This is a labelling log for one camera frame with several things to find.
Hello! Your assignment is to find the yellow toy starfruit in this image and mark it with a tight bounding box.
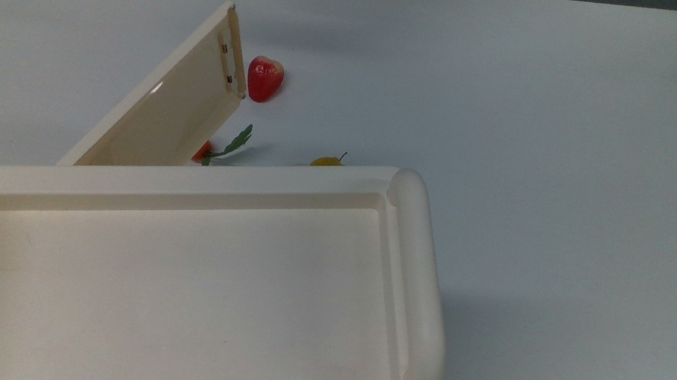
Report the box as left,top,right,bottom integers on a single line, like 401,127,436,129
308,147,348,171

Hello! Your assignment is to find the orange toy carrot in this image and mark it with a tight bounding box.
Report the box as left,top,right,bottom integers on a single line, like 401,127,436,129
190,118,255,172

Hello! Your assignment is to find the cream cabinet door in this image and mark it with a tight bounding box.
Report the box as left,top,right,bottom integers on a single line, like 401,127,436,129
56,0,258,188

